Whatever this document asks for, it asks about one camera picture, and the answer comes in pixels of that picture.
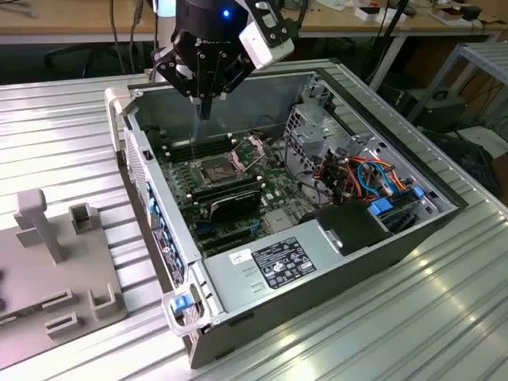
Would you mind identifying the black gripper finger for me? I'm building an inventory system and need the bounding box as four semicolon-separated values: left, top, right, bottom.
152;46;207;120
205;54;257;120

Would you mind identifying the CPU socket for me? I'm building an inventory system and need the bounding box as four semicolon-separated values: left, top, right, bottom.
190;154;247;187

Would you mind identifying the black RAM slot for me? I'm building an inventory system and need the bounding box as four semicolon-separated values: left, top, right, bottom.
160;133;233;151
164;139;235;158

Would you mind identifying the metal drive cage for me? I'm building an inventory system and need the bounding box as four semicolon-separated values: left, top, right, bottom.
283;73;382;191

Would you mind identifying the black RAM stick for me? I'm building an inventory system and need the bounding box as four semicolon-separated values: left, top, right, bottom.
186;181;266;203

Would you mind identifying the green motherboard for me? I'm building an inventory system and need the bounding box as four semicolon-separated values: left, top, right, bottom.
152;130;318;259

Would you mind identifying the black expansion card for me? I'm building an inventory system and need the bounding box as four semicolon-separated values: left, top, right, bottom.
208;190;263;223

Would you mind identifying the white box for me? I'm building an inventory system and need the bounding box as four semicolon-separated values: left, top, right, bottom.
354;6;408;24

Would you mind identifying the silver chipset heatsink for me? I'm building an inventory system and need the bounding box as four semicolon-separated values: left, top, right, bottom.
264;210;293;233

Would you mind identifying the black expansion slot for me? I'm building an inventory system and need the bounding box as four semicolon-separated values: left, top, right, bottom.
196;228;255;245
202;236;255;255

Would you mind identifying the wooden desk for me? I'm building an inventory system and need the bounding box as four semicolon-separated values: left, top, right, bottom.
0;0;508;45

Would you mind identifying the black plastic air shroud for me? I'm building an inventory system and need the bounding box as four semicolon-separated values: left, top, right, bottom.
299;200;394;257

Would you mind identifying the blue disk carrier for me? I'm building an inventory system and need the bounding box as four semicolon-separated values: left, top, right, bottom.
367;198;394;217

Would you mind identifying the silver power supply unit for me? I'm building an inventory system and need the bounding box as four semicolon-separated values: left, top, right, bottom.
200;220;346;317

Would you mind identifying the brown cardboard box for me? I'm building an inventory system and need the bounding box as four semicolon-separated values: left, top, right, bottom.
428;6;483;27

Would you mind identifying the grey parts rack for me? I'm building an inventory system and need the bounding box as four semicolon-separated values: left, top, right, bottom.
0;189;129;372

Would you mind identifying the metal disk bay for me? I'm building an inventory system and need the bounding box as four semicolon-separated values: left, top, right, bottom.
372;186;456;237

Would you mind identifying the blue case latch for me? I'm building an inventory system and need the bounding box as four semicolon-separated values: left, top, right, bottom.
169;294;191;313

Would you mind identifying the open grey PC case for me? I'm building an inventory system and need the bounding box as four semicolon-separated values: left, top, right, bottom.
103;69;469;370

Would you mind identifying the green RAM stick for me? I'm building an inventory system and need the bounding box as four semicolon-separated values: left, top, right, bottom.
0;305;44;325

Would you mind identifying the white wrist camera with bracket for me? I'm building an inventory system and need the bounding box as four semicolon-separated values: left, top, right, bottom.
237;0;297;71

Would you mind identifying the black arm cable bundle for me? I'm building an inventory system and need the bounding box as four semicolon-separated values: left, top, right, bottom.
109;0;146;79

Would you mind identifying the orange power wire bundle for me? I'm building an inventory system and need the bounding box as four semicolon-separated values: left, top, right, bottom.
313;156;360;206

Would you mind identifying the blue data wire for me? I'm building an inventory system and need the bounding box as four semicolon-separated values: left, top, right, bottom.
356;158;398;198

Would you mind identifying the metal slat shelf frame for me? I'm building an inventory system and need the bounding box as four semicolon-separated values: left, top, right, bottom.
406;41;508;126

